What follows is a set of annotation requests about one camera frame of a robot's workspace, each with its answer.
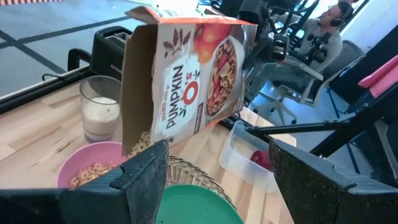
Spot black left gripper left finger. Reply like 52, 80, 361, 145
0, 139, 170, 224

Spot hazard striped dark platform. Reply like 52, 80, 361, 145
0, 0, 68, 6

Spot pink padded object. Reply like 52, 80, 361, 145
357, 55, 398, 99

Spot green round plate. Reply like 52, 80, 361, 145
155, 184, 245, 224

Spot red apple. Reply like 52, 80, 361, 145
250, 149, 274, 172

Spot cereal rings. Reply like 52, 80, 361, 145
68, 130, 152, 189

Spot person's black headphones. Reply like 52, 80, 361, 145
329, 1, 355, 28

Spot black toaster cable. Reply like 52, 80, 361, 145
42, 73, 68, 82

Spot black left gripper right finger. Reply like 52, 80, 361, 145
269, 139, 398, 224

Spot pink plastic bowl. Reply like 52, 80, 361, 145
55, 141, 131, 189

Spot grey office chair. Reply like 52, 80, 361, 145
254, 39, 366, 125

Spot black toaster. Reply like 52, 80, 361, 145
90, 26, 134, 81

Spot clear glass with liquid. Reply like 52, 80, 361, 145
79, 75, 123, 143

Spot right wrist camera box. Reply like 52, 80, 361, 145
271, 34, 292, 62

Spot pumpkin cereal cardboard box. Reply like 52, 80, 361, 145
119, 5, 258, 156

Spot person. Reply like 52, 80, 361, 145
248, 0, 355, 103

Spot round woven straw placemat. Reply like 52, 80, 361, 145
164, 155, 238, 212

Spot black handheld device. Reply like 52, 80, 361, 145
306, 30, 332, 65

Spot black cabinet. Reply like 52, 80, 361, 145
328, 23, 398, 106

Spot clear plastic container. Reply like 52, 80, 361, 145
218, 120, 279, 194

